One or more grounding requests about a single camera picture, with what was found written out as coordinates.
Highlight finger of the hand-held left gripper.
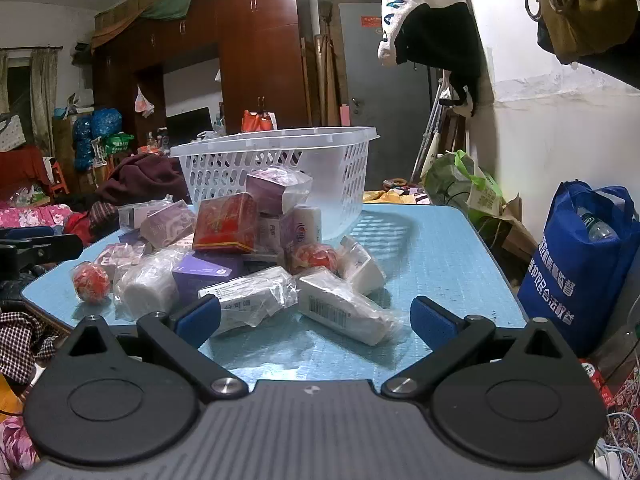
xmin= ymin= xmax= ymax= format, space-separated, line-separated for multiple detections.
xmin=0 ymin=233 xmax=84 ymax=275

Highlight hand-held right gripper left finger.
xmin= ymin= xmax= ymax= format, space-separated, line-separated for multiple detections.
xmin=65 ymin=294 xmax=249 ymax=404

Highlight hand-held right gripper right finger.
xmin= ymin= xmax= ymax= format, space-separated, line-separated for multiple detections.
xmin=379 ymin=295 xmax=577 ymax=403

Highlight red box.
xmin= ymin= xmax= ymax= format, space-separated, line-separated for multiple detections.
xmin=192 ymin=192 xmax=260 ymax=254

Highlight white plastic basket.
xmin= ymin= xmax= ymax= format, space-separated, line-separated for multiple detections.
xmin=169 ymin=126 xmax=381 ymax=242

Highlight pink floral cloth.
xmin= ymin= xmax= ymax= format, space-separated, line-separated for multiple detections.
xmin=0 ymin=204 xmax=77 ymax=231

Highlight dark purple box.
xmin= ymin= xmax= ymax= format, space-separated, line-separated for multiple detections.
xmin=172 ymin=252 xmax=246 ymax=307

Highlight red ball in plastic wrap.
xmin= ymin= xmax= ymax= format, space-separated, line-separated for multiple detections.
xmin=294 ymin=243 xmax=339 ymax=277
xmin=72 ymin=262 xmax=111 ymax=304

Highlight white box in clear bag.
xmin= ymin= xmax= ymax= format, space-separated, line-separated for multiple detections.
xmin=198 ymin=265 xmax=299 ymax=337

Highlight white roll in plastic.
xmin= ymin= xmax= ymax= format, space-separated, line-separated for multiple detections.
xmin=113 ymin=254 xmax=181 ymax=322

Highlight red plastic stool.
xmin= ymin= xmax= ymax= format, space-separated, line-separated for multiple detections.
xmin=49 ymin=159 xmax=71 ymax=196

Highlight red covered chair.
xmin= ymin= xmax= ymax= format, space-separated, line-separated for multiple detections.
xmin=0 ymin=147 xmax=54 ymax=197

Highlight white pouch in plastic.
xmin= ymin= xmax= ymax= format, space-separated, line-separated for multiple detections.
xmin=339 ymin=236 xmax=387 ymax=295

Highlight white barcode box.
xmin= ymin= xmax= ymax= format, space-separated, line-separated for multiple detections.
xmin=295 ymin=267 xmax=402 ymax=347

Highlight plaid cloth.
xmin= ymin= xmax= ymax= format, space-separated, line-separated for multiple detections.
xmin=0 ymin=309 xmax=67 ymax=377

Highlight small grey box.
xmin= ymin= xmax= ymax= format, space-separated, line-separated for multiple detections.
xmin=118 ymin=203 xmax=151 ymax=231

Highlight light purple box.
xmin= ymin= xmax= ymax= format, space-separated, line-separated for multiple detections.
xmin=139 ymin=202 xmax=197 ymax=250

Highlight brown paper bag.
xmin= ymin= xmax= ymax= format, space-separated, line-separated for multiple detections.
xmin=492 ymin=194 xmax=539 ymax=262

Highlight maroon cloth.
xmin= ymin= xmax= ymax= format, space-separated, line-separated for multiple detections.
xmin=94 ymin=152 xmax=189 ymax=206

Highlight green plastic basket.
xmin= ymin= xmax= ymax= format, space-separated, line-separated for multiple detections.
xmin=102 ymin=132 xmax=135 ymax=156

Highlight blue mesh bags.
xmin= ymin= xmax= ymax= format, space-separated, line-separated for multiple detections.
xmin=73 ymin=107 xmax=124 ymax=172

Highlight green and white bag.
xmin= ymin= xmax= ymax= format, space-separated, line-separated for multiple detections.
xmin=423 ymin=149 xmax=504 ymax=222

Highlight white bottle red logo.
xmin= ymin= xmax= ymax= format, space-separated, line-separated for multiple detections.
xmin=292 ymin=204 xmax=322 ymax=249

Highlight purple box white lid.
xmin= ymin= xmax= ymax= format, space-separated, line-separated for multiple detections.
xmin=245 ymin=166 xmax=312 ymax=217

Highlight blue printed tote bag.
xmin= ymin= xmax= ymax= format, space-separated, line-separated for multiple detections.
xmin=517 ymin=180 xmax=640 ymax=357

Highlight patterned curtain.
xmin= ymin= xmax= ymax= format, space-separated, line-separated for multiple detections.
xmin=29 ymin=47 xmax=61 ymax=145
xmin=0 ymin=50 xmax=10 ymax=117

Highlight red carton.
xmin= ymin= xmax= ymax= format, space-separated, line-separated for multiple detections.
xmin=579 ymin=357 xmax=617 ymax=407

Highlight white hanging plastic bag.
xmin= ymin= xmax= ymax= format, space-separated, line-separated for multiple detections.
xmin=133 ymin=85 xmax=156 ymax=119

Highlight plastic water bottle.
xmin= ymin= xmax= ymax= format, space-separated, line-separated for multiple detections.
xmin=577 ymin=207 xmax=619 ymax=242

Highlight metal crutches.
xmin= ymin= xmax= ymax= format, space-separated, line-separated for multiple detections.
xmin=412 ymin=77 xmax=447 ymax=182

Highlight black monitor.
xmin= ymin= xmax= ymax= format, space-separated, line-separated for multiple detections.
xmin=165 ymin=107 xmax=214 ymax=146

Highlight orange bag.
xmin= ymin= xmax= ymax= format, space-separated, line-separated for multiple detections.
xmin=241 ymin=108 xmax=279 ymax=134

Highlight grey door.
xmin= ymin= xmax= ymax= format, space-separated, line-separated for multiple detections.
xmin=339 ymin=0 xmax=436 ymax=132

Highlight cardboard boxes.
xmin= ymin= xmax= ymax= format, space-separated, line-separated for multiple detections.
xmin=93 ymin=0 xmax=187 ymax=32

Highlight wooden planks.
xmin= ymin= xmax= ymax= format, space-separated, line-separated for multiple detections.
xmin=299 ymin=34 xmax=346 ymax=129

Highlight brown wooden wardrobe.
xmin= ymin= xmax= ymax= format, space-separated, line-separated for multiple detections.
xmin=92 ymin=0 xmax=314 ymax=137

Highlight olive hanging bag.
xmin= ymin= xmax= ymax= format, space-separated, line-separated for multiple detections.
xmin=537 ymin=0 xmax=640 ymax=67

